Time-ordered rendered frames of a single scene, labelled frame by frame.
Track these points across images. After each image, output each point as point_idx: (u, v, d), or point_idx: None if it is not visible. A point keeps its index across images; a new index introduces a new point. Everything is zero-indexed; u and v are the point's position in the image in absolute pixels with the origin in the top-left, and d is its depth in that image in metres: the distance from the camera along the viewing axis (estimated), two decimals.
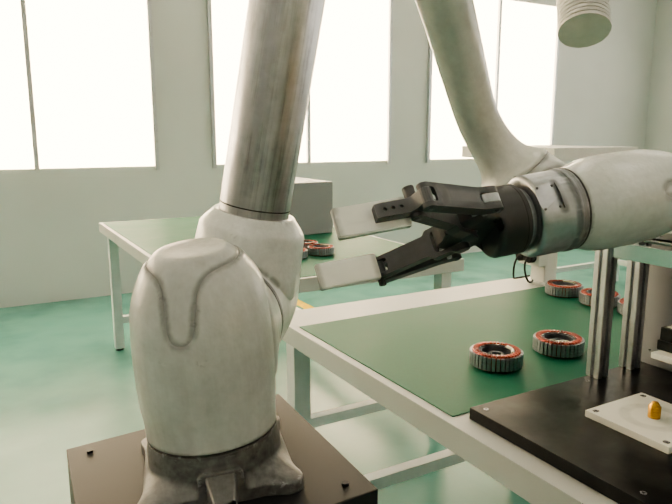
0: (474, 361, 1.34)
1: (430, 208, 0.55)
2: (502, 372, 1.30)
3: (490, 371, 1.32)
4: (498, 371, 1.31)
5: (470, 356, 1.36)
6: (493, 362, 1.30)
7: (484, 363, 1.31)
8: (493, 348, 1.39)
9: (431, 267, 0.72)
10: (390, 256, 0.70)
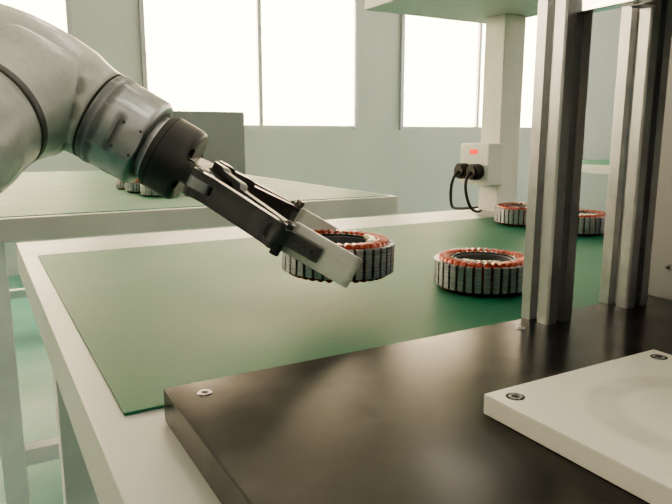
0: (285, 259, 0.61)
1: (283, 221, 0.54)
2: None
3: (313, 279, 0.59)
4: (329, 278, 0.58)
5: (281, 252, 0.63)
6: None
7: None
8: (339, 242, 0.66)
9: None
10: None
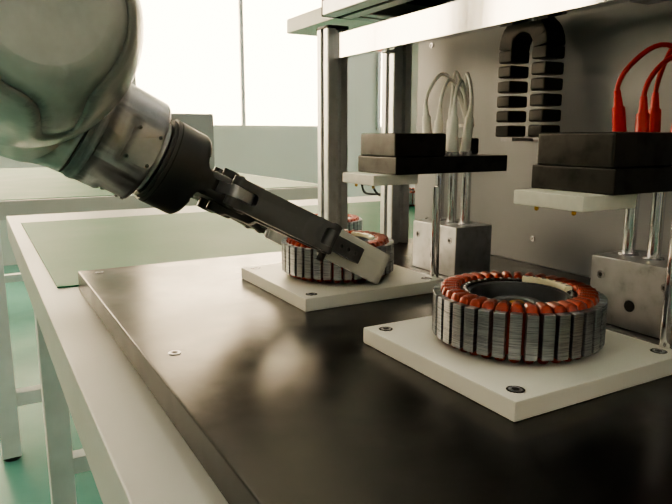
0: (302, 265, 0.59)
1: (338, 224, 0.53)
2: (366, 278, 0.59)
3: (340, 281, 0.59)
4: (359, 278, 0.58)
5: (287, 259, 0.60)
6: None
7: (328, 264, 0.58)
8: None
9: None
10: (256, 222, 0.64)
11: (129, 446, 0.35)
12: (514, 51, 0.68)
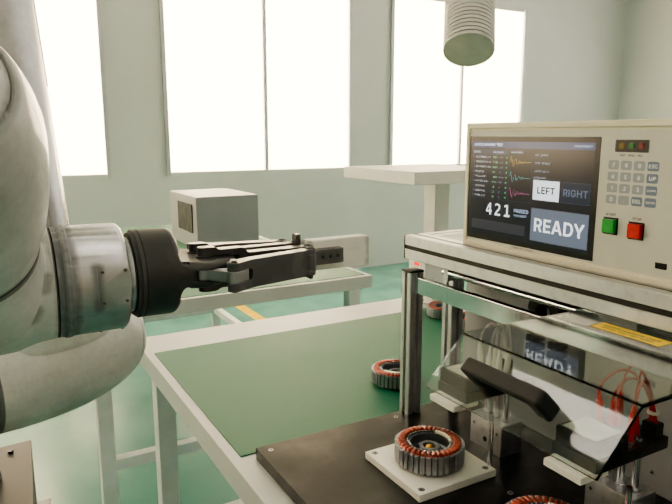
0: (412, 465, 0.98)
1: (311, 247, 0.58)
2: (451, 473, 0.97)
3: (435, 475, 0.97)
4: (447, 473, 0.97)
5: (401, 458, 0.99)
6: (441, 463, 0.96)
7: (429, 466, 0.96)
8: (418, 437, 1.04)
9: None
10: None
11: None
12: (537, 312, 1.06)
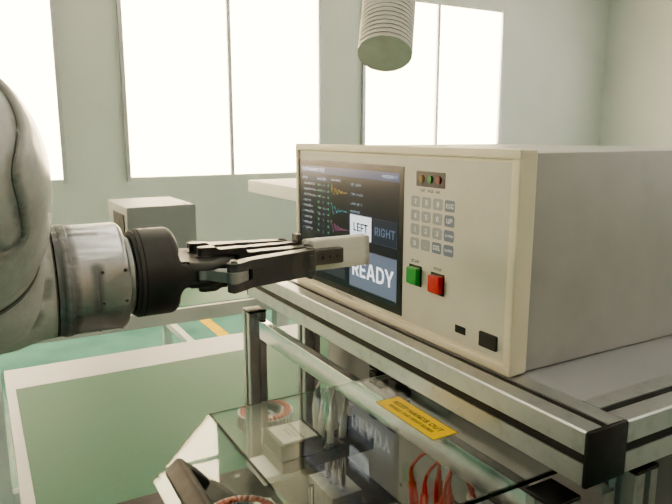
0: None
1: (311, 247, 0.58)
2: None
3: None
4: None
5: None
6: None
7: None
8: None
9: (224, 241, 0.62)
10: None
11: None
12: None
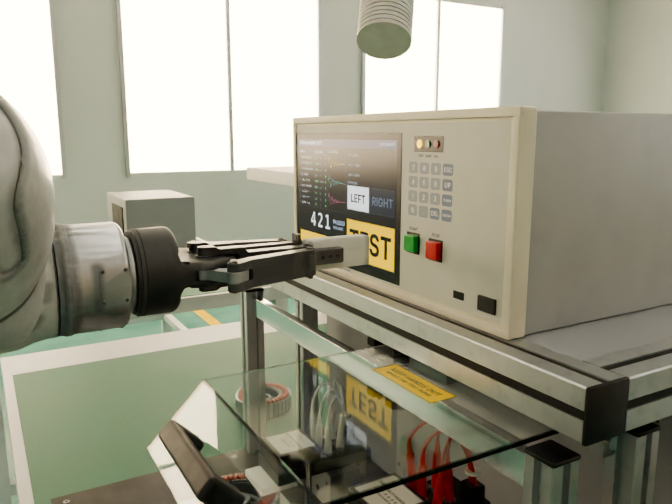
0: None
1: (311, 247, 0.58)
2: None
3: None
4: None
5: None
6: None
7: None
8: None
9: None
10: None
11: None
12: (376, 340, 0.90)
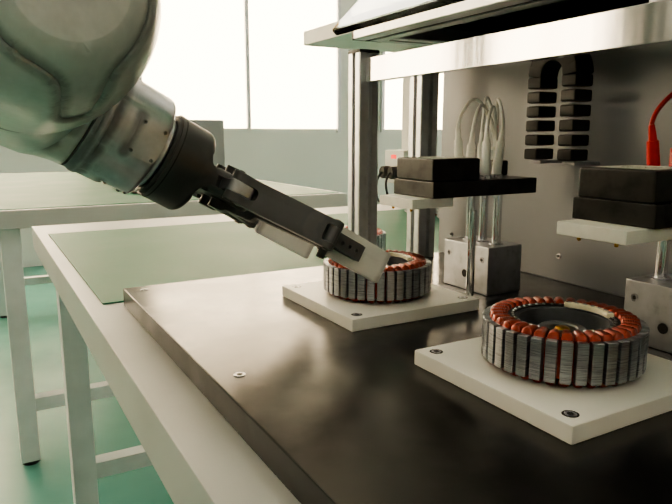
0: (346, 286, 0.62)
1: (340, 221, 0.51)
2: (407, 298, 0.61)
3: (383, 301, 0.61)
4: (401, 298, 0.61)
5: (330, 280, 0.63)
6: (390, 280, 0.61)
7: (372, 285, 0.61)
8: None
9: None
10: None
11: (212, 466, 0.38)
12: (543, 78, 0.70)
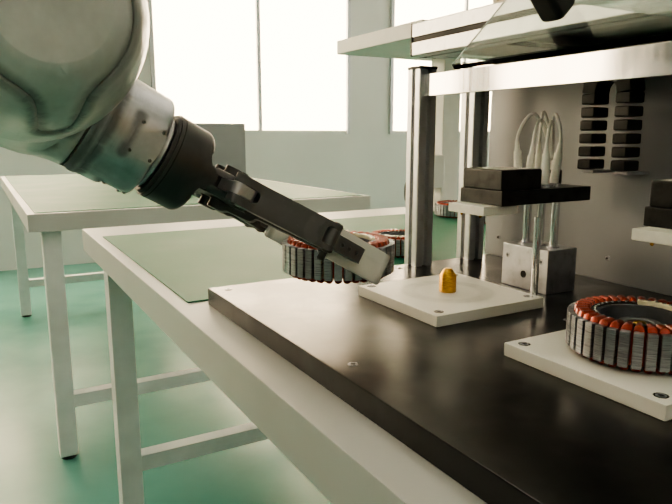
0: (303, 266, 0.59)
1: (340, 223, 0.53)
2: (366, 279, 0.59)
3: (341, 282, 0.59)
4: (360, 279, 0.58)
5: (288, 260, 0.60)
6: None
7: (329, 264, 0.58)
8: None
9: None
10: (257, 221, 0.64)
11: (351, 440, 0.44)
12: (597, 95, 0.77)
